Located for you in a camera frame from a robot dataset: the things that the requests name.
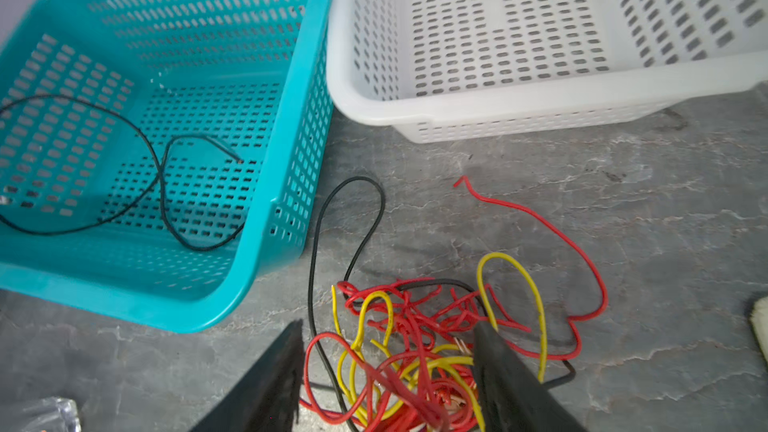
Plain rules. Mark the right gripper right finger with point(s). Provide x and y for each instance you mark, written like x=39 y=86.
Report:
x=510 y=396

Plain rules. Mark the teal plastic basket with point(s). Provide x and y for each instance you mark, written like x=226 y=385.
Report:
x=156 y=155

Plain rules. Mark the white plastic basket right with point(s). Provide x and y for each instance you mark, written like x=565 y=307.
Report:
x=443 y=70

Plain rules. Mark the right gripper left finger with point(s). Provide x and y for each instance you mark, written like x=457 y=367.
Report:
x=267 y=397

